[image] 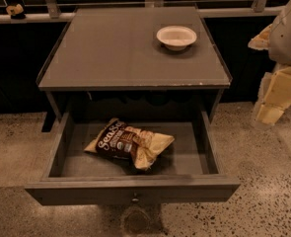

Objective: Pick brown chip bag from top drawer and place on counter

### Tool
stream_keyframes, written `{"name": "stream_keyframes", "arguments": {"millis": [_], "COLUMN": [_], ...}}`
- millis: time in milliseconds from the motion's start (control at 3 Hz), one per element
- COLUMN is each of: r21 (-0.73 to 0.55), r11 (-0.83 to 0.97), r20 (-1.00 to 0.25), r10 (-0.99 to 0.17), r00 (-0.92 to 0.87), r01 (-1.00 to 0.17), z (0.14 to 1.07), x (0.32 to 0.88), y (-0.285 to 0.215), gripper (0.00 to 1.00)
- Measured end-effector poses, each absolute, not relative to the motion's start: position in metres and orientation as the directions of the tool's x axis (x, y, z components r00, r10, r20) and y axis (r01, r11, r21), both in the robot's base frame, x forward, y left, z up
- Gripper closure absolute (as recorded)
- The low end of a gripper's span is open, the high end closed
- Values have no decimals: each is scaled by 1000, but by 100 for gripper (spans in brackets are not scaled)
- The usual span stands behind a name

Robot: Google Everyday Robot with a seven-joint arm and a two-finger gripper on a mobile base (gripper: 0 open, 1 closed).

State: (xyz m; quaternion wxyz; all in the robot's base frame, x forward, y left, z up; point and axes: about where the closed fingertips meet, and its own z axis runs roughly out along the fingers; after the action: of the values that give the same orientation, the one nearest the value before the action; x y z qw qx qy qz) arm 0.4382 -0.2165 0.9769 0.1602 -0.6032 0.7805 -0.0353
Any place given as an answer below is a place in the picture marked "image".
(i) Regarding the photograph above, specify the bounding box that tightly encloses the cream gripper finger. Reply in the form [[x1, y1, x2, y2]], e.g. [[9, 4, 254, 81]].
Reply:
[[255, 66, 291, 125], [248, 25, 271, 50]]

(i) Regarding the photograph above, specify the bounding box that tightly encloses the brown chip bag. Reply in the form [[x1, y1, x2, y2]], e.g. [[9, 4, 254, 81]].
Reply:
[[84, 118, 175, 171]]

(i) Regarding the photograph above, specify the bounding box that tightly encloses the grey cabinet with counter top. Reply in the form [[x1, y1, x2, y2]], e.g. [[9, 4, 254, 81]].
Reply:
[[36, 5, 234, 133]]

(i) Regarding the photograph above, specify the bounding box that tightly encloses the metal drawer knob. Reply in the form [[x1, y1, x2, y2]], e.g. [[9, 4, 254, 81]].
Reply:
[[131, 193, 140, 203]]

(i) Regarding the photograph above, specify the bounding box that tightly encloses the white paper bowl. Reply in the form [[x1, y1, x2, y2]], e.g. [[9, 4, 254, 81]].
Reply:
[[156, 26, 197, 51]]

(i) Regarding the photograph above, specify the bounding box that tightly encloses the round floor drain cover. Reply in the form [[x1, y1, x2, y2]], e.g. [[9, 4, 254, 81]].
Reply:
[[121, 205, 151, 234]]

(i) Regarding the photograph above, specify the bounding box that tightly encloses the small yellow black object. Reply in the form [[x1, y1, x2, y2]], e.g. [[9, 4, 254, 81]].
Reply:
[[6, 4, 26, 19]]

